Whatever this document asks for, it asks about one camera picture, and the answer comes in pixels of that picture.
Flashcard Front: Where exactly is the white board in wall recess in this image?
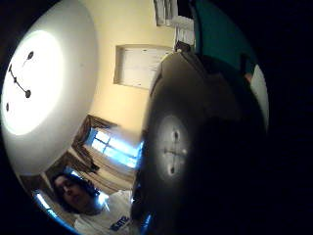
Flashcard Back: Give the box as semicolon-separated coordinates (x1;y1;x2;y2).
112;43;174;91

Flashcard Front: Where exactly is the the person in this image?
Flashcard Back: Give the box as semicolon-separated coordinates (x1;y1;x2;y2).
51;171;140;235

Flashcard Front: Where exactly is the teal board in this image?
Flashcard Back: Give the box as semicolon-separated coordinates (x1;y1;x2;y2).
191;0;259;76

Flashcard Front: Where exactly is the bright window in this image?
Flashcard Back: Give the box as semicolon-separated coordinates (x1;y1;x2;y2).
83;127;142;169

